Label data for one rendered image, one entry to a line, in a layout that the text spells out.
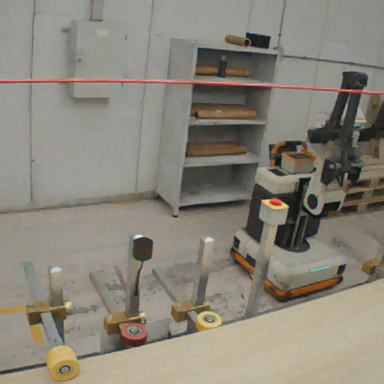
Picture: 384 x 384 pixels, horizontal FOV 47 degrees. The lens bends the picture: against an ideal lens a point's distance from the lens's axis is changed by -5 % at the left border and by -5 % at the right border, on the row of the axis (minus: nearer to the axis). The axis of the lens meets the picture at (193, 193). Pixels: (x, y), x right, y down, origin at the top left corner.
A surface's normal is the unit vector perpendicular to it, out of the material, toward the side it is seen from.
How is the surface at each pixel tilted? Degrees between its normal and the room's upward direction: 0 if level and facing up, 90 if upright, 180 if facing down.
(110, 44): 90
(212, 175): 90
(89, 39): 90
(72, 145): 90
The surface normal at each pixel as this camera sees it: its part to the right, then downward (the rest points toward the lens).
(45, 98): 0.47, 0.40
